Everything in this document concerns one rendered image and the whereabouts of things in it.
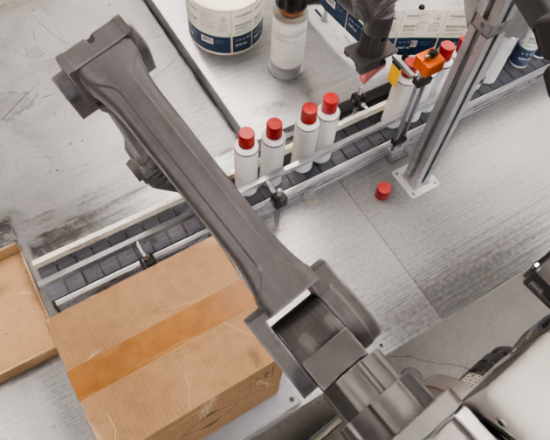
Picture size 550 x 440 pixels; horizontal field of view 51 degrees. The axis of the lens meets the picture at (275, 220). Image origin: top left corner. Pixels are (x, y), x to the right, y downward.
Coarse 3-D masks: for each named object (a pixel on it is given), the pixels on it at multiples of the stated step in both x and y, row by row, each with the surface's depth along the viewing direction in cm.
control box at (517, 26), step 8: (464, 0) 103; (472, 0) 99; (464, 8) 103; (472, 8) 99; (472, 16) 98; (520, 16) 97; (512, 24) 98; (520, 24) 98; (512, 32) 100; (520, 32) 100
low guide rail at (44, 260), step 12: (372, 108) 140; (348, 120) 138; (288, 144) 133; (156, 204) 124; (168, 204) 124; (132, 216) 122; (144, 216) 123; (108, 228) 120; (120, 228) 122; (84, 240) 119; (96, 240) 120; (60, 252) 117; (36, 264) 116
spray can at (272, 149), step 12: (276, 120) 115; (264, 132) 118; (276, 132) 115; (264, 144) 118; (276, 144) 117; (264, 156) 122; (276, 156) 120; (264, 168) 125; (276, 168) 125; (276, 180) 129
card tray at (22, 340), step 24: (0, 264) 124; (24, 264) 124; (0, 288) 121; (24, 288) 121; (0, 312) 119; (24, 312) 119; (0, 336) 116; (24, 336) 116; (48, 336) 117; (0, 360) 114; (24, 360) 114
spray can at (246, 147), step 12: (240, 132) 113; (252, 132) 113; (240, 144) 115; (252, 144) 115; (240, 156) 116; (252, 156) 117; (240, 168) 120; (252, 168) 120; (240, 180) 124; (252, 180) 124; (252, 192) 129
